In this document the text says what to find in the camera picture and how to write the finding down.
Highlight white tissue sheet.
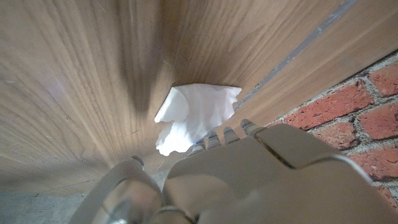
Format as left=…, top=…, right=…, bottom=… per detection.
left=154, top=83, right=243, bottom=157

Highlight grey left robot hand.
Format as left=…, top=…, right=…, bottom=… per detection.
left=68, top=118, right=398, bottom=224

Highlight red brick printed backdrop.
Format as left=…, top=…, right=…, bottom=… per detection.
left=267, top=51, right=398, bottom=212

